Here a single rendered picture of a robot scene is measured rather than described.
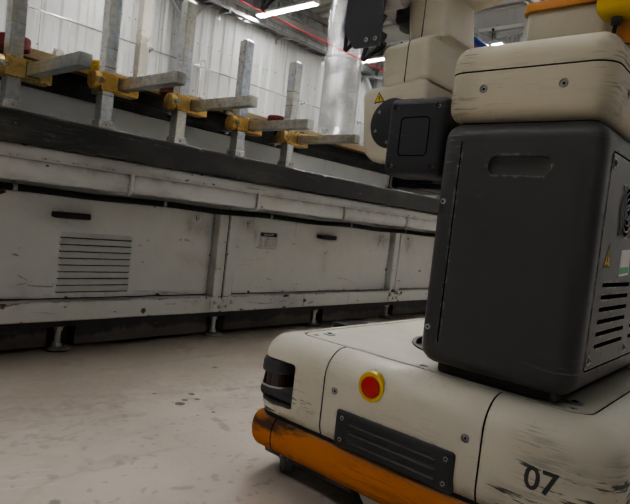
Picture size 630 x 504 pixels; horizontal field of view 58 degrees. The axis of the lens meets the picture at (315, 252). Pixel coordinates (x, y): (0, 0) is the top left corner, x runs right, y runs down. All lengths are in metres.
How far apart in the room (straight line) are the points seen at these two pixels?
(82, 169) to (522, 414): 1.32
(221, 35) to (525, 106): 10.70
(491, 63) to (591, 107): 0.17
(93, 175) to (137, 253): 0.45
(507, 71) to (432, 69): 0.30
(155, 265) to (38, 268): 0.42
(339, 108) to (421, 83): 6.11
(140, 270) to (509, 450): 1.54
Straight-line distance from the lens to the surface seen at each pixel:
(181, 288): 2.23
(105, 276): 2.05
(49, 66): 1.54
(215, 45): 11.32
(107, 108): 1.75
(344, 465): 1.04
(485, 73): 0.95
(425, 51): 1.22
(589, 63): 0.90
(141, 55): 2.97
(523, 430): 0.87
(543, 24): 1.13
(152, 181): 1.85
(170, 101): 1.87
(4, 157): 1.66
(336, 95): 7.33
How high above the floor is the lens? 0.50
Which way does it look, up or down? 3 degrees down
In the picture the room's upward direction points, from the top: 6 degrees clockwise
